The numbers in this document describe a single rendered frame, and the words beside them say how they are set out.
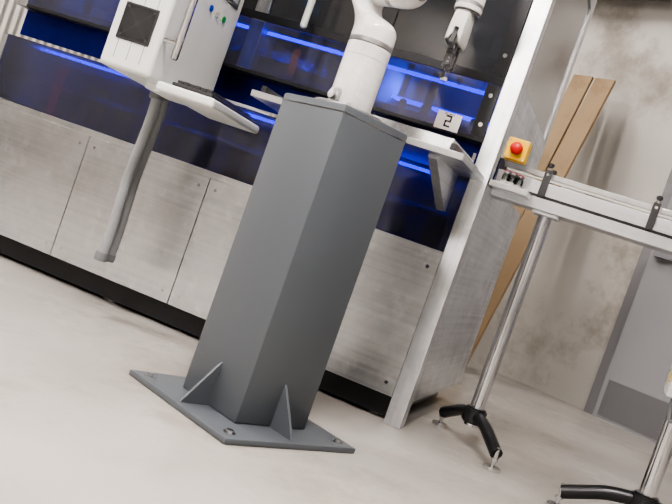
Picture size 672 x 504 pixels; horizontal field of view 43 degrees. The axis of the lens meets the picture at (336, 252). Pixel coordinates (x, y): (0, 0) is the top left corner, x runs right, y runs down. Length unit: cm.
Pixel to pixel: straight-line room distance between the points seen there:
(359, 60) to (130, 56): 80
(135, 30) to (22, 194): 108
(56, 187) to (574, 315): 339
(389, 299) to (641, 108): 325
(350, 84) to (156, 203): 121
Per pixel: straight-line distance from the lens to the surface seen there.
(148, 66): 270
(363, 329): 287
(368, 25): 228
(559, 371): 558
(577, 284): 561
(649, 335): 530
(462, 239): 281
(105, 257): 302
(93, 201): 336
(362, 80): 224
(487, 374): 293
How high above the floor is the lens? 57
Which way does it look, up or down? 2 degrees down
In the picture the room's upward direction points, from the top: 19 degrees clockwise
